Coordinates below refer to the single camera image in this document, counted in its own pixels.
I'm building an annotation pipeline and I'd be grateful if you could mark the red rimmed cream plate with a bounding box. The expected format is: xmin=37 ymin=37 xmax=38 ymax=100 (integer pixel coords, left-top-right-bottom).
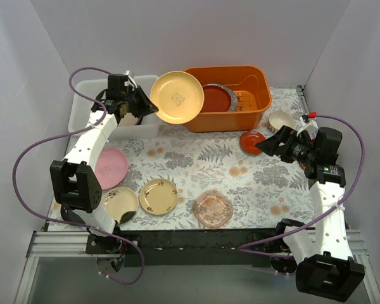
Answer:
xmin=118 ymin=113 xmax=142 ymax=127

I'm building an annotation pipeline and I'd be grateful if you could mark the large yellow bear plate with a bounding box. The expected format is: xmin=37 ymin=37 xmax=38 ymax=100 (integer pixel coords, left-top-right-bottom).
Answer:
xmin=149 ymin=71 xmax=205 ymax=125

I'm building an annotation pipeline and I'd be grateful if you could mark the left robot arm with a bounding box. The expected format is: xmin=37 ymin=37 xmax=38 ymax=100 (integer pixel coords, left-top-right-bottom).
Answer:
xmin=49 ymin=73 xmax=158 ymax=253

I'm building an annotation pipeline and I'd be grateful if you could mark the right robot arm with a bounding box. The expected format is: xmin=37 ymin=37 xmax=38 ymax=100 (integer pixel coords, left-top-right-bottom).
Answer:
xmin=256 ymin=125 xmax=365 ymax=302

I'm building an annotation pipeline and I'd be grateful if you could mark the white plastic bin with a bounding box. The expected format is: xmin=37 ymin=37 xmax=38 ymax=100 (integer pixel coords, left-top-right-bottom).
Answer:
xmin=68 ymin=75 xmax=161 ymax=141

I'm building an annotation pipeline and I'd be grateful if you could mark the orange plastic bin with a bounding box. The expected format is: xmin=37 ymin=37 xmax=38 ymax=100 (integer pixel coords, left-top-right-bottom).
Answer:
xmin=185 ymin=65 xmax=272 ymax=132

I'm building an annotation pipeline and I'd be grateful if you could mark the red plate in orange bin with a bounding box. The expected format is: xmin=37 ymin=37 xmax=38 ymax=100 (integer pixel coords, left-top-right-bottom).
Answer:
xmin=201 ymin=84 xmax=238 ymax=113

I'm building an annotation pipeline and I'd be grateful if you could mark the white patterned bowl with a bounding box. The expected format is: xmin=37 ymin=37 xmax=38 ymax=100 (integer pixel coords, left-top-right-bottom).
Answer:
xmin=268 ymin=111 xmax=295 ymax=133

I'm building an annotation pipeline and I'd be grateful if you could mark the small red saucer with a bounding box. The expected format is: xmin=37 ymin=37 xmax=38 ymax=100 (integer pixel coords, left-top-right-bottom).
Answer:
xmin=239 ymin=130 xmax=266 ymax=155

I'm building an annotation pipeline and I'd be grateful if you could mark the floral table mat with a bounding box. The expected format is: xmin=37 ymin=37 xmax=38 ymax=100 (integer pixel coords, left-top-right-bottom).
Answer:
xmin=47 ymin=87 xmax=331 ymax=231

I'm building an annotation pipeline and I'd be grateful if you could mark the pink round plate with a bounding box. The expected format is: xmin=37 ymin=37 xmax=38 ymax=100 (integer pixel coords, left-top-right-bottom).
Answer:
xmin=95 ymin=147 xmax=129 ymax=190

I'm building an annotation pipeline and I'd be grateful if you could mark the pink glass square plate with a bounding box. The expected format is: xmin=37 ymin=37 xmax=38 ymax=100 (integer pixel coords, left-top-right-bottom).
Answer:
xmin=192 ymin=190 xmax=234 ymax=229

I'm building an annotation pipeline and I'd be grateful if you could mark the cream floral small plate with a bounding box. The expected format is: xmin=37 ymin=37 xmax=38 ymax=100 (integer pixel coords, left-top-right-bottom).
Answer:
xmin=139 ymin=179 xmax=178 ymax=215

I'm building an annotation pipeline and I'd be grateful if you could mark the cream plate with dark patch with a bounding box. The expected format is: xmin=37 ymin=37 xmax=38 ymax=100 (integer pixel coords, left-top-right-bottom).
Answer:
xmin=102 ymin=187 xmax=139 ymax=224

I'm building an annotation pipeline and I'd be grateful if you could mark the black round plate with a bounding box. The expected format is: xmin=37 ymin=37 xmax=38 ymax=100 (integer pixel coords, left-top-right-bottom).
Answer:
xmin=61 ymin=206 xmax=84 ymax=224

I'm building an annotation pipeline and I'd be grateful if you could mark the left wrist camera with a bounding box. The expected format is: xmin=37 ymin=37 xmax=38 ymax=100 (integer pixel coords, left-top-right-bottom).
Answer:
xmin=106 ymin=73 xmax=130 ymax=98

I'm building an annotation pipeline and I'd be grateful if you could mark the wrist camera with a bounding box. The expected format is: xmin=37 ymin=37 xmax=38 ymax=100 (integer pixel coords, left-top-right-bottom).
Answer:
xmin=106 ymin=73 xmax=130 ymax=98
xmin=313 ymin=127 xmax=343 ymax=160

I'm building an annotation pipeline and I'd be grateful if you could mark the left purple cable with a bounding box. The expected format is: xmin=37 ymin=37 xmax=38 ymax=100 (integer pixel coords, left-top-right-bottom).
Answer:
xmin=12 ymin=66 xmax=145 ymax=286

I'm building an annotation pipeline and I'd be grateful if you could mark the purple cable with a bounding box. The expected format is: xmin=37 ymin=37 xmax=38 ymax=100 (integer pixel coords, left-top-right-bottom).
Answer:
xmin=239 ymin=112 xmax=367 ymax=257
xmin=12 ymin=66 xmax=145 ymax=286

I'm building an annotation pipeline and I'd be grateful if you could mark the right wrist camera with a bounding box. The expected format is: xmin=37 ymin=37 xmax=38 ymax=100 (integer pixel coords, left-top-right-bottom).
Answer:
xmin=313 ymin=127 xmax=343 ymax=160

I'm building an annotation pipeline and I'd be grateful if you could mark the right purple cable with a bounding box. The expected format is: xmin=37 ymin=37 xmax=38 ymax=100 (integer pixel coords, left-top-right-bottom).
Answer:
xmin=239 ymin=112 xmax=367 ymax=257

